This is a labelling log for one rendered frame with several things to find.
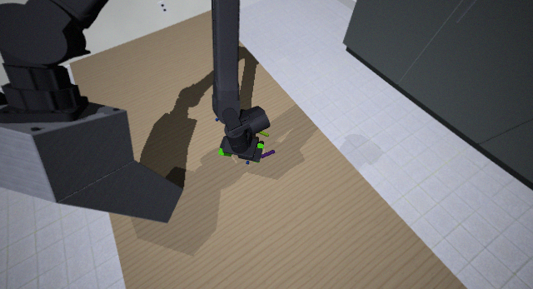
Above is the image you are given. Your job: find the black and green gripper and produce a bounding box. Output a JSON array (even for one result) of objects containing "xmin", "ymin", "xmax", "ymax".
[{"xmin": 218, "ymin": 136, "xmax": 264, "ymax": 163}]

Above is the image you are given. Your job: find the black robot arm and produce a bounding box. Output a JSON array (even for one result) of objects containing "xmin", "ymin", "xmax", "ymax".
[{"xmin": 0, "ymin": 0, "xmax": 270, "ymax": 147}]

